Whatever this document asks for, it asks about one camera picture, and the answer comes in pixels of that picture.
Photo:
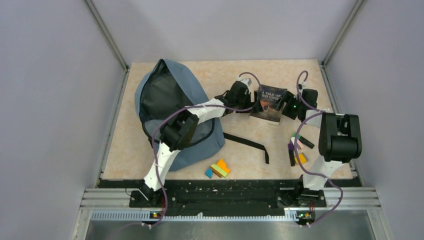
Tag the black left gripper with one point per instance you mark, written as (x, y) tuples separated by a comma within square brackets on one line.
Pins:
[(255, 105)]

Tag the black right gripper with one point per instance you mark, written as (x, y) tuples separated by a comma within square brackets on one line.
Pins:
[(287, 97)]

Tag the dark brown bottom book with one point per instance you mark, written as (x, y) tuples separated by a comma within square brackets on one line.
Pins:
[(269, 100)]

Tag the blue student backpack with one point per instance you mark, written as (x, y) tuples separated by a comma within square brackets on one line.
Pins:
[(173, 81)]

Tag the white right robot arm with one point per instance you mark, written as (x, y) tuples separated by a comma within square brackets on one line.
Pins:
[(339, 140)]

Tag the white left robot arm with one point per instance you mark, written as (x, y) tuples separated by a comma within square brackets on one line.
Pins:
[(177, 130)]

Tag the purple cap black marker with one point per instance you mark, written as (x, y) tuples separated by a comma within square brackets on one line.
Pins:
[(291, 154)]

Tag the green cap black marker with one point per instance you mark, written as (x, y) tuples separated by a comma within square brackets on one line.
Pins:
[(302, 142)]

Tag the yellow grey sharpener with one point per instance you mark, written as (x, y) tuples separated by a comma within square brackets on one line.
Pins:
[(301, 159)]

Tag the orange eraser block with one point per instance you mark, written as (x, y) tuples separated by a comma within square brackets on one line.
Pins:
[(223, 166)]

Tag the green brown eraser block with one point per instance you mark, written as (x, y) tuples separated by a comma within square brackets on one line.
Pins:
[(218, 171)]

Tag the blue eraser wedge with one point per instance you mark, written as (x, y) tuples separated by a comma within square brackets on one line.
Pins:
[(209, 173)]

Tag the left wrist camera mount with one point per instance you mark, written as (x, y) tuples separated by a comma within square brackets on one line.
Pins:
[(246, 81)]

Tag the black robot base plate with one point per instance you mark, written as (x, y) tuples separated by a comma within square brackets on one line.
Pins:
[(221, 198)]

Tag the aluminium frame rail right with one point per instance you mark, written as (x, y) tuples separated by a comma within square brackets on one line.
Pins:
[(358, 5)]

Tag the aluminium frame rail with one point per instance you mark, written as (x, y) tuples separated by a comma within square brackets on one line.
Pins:
[(358, 5), (107, 36)]

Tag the aluminium frame rail left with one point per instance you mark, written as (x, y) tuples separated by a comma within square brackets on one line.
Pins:
[(107, 36)]

